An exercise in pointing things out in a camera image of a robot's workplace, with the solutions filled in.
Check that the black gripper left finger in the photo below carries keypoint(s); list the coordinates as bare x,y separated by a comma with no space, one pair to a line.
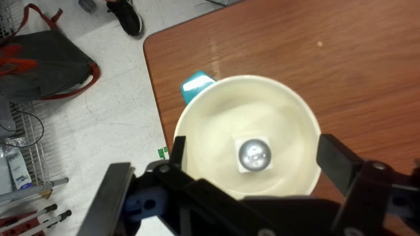
178,151

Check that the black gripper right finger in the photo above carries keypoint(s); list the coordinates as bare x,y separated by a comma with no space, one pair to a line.
339,159

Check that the white salt cellar silver top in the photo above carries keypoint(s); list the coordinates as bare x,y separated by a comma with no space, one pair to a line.
254,155

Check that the white pot teal rim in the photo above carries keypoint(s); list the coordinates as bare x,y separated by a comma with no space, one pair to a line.
250,126

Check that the small green tag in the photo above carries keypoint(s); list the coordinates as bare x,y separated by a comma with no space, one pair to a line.
163,152

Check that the black shoe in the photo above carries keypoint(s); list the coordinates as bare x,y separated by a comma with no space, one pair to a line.
128,16

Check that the black tipped marker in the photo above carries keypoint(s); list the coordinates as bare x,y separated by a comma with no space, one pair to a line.
33,213
41,221

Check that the white tube bottle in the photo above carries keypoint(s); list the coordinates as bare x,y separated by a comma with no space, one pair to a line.
18,168

